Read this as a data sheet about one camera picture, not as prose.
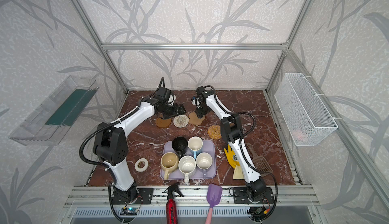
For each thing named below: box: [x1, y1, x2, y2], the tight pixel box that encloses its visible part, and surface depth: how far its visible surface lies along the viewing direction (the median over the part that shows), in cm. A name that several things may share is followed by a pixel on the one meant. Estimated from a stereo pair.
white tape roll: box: [134, 157, 149, 173], surface depth 84 cm
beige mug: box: [160, 152, 180, 181], surface depth 78 cm
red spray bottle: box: [162, 182, 184, 224], surface depth 70 cm
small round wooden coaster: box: [155, 117, 172, 128], surface depth 102 cm
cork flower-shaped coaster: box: [188, 110, 206, 126], surface depth 104 cm
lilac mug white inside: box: [196, 152, 213, 179], surface depth 81 cm
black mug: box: [171, 136, 188, 159], surface depth 85 cm
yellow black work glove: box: [223, 144, 245, 180], surface depth 82 cm
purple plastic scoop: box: [205, 183, 223, 224], surface depth 75 cm
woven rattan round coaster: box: [207, 124, 222, 140], surface depth 98 cm
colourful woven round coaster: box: [173, 114, 189, 128], surface depth 104 cm
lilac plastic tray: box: [160, 140, 217, 180], surface depth 82 cm
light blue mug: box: [187, 135, 204, 160], surface depth 84 cm
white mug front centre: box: [178, 155, 197, 185], surface depth 79 cm
